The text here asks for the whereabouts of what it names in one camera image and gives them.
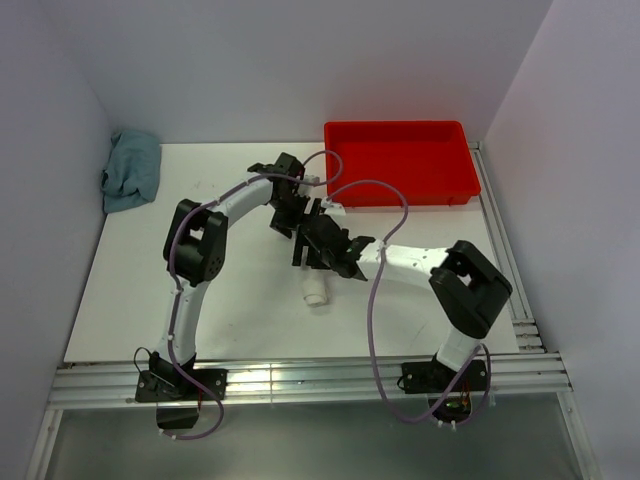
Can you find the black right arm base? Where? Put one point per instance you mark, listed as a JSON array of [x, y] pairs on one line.
[[470, 392]]

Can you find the aluminium rail frame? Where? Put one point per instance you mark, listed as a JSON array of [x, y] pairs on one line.
[[322, 418]]

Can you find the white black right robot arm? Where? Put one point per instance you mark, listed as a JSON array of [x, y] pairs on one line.
[[471, 291]]

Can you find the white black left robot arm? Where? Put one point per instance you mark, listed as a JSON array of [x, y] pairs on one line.
[[195, 251]]

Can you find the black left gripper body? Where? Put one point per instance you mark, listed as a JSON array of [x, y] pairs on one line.
[[288, 211]]

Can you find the red plastic bin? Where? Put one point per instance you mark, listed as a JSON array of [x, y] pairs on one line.
[[429, 162]]

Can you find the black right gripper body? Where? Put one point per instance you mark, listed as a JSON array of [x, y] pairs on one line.
[[316, 258]]

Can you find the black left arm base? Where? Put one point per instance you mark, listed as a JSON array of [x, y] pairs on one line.
[[179, 394]]

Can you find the teal folded cloth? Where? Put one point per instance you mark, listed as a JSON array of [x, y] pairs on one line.
[[131, 176]]

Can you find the white t shirt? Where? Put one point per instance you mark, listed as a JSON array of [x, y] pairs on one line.
[[315, 287]]

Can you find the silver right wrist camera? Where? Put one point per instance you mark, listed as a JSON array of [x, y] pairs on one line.
[[331, 208]]

